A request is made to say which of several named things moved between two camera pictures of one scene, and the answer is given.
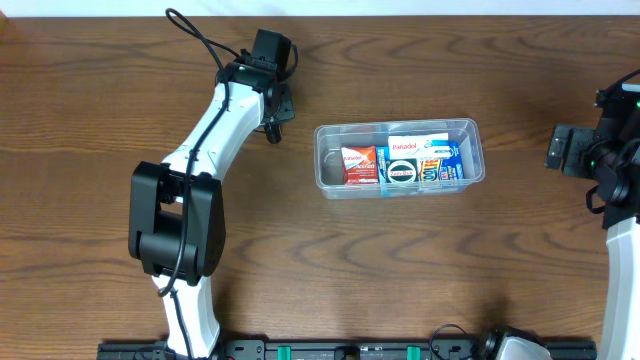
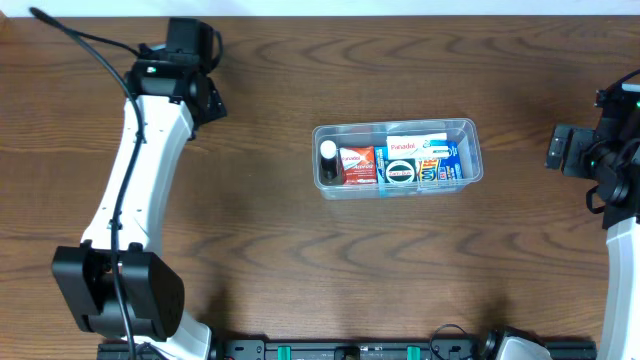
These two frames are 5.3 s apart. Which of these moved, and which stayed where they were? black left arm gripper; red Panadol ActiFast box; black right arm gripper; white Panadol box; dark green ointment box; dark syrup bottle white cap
Moved: black left arm gripper; dark syrup bottle white cap
Stayed: red Panadol ActiFast box; white Panadol box; black right arm gripper; dark green ointment box
